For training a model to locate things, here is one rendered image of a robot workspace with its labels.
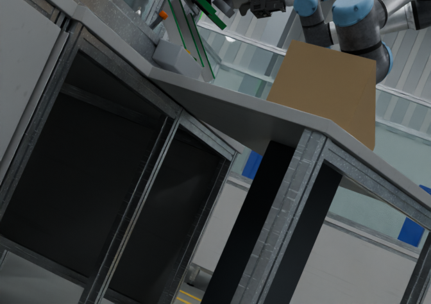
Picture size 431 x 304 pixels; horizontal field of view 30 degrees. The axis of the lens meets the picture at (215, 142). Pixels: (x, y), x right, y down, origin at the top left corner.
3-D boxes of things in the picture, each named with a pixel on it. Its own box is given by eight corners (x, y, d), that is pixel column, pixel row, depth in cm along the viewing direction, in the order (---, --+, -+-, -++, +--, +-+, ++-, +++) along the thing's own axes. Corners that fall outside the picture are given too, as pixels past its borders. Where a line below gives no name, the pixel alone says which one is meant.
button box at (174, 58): (195, 86, 232) (203, 67, 232) (174, 67, 212) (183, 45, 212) (174, 79, 234) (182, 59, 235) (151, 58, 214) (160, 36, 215)
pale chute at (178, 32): (192, 72, 266) (204, 66, 265) (175, 59, 255) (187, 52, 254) (169, 4, 277) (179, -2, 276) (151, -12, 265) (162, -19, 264)
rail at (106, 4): (183, 103, 248) (196, 71, 249) (59, 0, 163) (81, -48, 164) (167, 97, 250) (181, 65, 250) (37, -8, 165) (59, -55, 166)
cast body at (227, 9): (229, 18, 281) (243, 4, 280) (224, 14, 277) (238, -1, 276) (214, 5, 284) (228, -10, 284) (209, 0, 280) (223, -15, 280)
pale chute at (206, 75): (204, 84, 281) (215, 78, 279) (188, 72, 269) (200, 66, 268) (181, 18, 291) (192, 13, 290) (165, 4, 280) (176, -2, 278)
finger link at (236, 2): (222, 8, 274) (249, 6, 272) (222, -9, 275) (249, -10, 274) (224, 11, 277) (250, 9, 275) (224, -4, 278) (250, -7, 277)
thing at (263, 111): (461, 229, 234) (464, 220, 234) (326, 132, 164) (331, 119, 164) (272, 162, 278) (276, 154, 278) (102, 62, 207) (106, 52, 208)
